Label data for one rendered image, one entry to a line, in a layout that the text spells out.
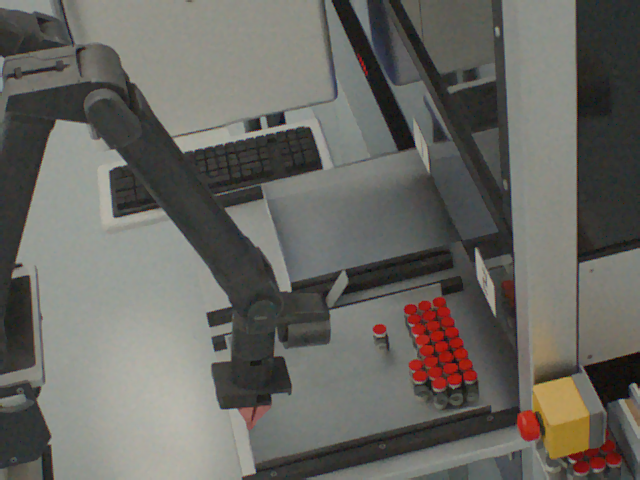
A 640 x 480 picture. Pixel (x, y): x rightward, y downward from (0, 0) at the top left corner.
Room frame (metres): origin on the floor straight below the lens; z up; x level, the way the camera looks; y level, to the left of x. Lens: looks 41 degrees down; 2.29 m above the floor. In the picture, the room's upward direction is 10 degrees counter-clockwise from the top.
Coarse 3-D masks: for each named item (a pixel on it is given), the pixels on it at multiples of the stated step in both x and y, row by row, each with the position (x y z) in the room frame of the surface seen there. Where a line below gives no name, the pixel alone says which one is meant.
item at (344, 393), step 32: (416, 288) 1.43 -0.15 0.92; (352, 320) 1.42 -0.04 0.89; (384, 320) 1.41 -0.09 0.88; (288, 352) 1.38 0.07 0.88; (320, 352) 1.37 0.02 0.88; (352, 352) 1.36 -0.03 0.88; (320, 384) 1.30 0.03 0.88; (352, 384) 1.29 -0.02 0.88; (384, 384) 1.28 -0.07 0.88; (288, 416) 1.25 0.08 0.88; (320, 416) 1.24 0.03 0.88; (352, 416) 1.23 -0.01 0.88; (384, 416) 1.22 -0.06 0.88; (416, 416) 1.21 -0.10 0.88; (448, 416) 1.17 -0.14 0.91; (256, 448) 1.20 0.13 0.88; (288, 448) 1.19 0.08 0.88; (320, 448) 1.16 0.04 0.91
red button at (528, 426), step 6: (522, 414) 1.07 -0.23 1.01; (528, 414) 1.06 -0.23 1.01; (522, 420) 1.06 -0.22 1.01; (528, 420) 1.06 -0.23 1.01; (534, 420) 1.05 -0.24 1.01; (522, 426) 1.05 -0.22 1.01; (528, 426) 1.05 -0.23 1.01; (534, 426) 1.05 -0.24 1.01; (522, 432) 1.05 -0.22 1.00; (528, 432) 1.04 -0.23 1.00; (534, 432) 1.04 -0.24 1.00; (528, 438) 1.04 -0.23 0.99; (534, 438) 1.04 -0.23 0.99
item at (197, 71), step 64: (64, 0) 2.09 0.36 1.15; (128, 0) 2.10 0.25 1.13; (192, 0) 2.10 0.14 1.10; (256, 0) 2.11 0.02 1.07; (320, 0) 2.12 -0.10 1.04; (128, 64) 2.09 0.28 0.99; (192, 64) 2.10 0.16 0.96; (256, 64) 2.11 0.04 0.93; (320, 64) 2.12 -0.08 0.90; (192, 128) 2.10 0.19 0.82
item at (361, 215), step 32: (384, 160) 1.77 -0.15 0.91; (416, 160) 1.78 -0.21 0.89; (288, 192) 1.76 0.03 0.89; (320, 192) 1.75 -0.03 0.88; (352, 192) 1.73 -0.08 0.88; (384, 192) 1.72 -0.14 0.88; (416, 192) 1.70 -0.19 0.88; (288, 224) 1.68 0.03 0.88; (320, 224) 1.66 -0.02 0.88; (352, 224) 1.65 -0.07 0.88; (384, 224) 1.63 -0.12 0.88; (416, 224) 1.62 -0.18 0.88; (448, 224) 1.61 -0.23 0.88; (288, 256) 1.60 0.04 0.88; (320, 256) 1.58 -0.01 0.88; (352, 256) 1.57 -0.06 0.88; (384, 256) 1.56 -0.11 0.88; (416, 256) 1.52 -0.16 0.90
